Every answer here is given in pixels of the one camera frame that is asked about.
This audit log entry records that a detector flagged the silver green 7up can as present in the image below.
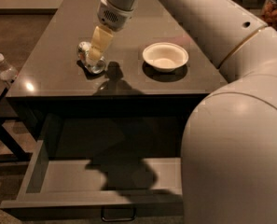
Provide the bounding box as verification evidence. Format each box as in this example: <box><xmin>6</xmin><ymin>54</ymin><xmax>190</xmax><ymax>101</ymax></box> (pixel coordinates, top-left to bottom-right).
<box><xmin>76</xmin><ymin>41</ymin><xmax>106</xmax><ymax>75</ymax></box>

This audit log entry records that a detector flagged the grey counter cabinet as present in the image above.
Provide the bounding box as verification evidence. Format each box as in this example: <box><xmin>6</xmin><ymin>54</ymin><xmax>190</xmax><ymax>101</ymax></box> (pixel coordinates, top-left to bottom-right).
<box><xmin>7</xmin><ymin>0</ymin><xmax>226</xmax><ymax>136</ymax></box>

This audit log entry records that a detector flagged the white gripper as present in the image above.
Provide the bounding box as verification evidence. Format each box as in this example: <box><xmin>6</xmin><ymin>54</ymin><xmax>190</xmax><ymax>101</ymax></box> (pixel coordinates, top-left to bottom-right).
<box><xmin>86</xmin><ymin>0</ymin><xmax>133</xmax><ymax>65</ymax></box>

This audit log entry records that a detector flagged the white paper bowl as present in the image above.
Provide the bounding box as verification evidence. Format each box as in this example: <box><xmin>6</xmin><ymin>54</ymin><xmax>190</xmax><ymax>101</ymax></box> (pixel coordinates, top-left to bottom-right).
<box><xmin>142</xmin><ymin>42</ymin><xmax>189</xmax><ymax>73</ymax></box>

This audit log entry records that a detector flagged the black side stand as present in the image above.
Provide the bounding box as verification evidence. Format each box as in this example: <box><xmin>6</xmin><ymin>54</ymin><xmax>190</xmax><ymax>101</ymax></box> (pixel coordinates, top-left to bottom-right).
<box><xmin>0</xmin><ymin>86</ymin><xmax>30</xmax><ymax>161</ymax></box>

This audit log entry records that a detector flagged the clear plastic water bottle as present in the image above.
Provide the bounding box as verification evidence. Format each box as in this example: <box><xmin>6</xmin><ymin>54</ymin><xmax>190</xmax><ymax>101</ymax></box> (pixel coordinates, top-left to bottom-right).
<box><xmin>0</xmin><ymin>53</ymin><xmax>19</xmax><ymax>88</ymax></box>

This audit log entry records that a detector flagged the open grey top drawer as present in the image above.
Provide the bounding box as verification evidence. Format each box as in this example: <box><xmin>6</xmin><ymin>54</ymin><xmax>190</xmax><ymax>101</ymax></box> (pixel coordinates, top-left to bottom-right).
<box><xmin>0</xmin><ymin>114</ymin><xmax>183</xmax><ymax>221</ymax></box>

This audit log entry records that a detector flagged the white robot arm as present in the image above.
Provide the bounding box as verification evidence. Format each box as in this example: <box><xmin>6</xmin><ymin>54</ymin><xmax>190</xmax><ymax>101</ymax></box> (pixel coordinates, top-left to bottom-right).
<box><xmin>101</xmin><ymin>0</ymin><xmax>277</xmax><ymax>224</ymax></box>

